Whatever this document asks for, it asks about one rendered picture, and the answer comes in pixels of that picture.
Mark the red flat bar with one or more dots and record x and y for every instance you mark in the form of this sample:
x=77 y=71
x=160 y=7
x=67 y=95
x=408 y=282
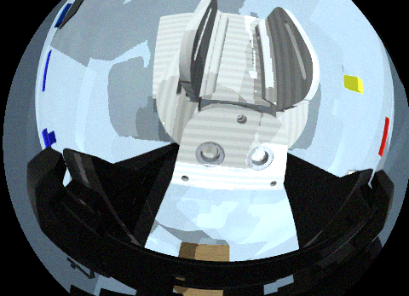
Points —
x=385 y=133

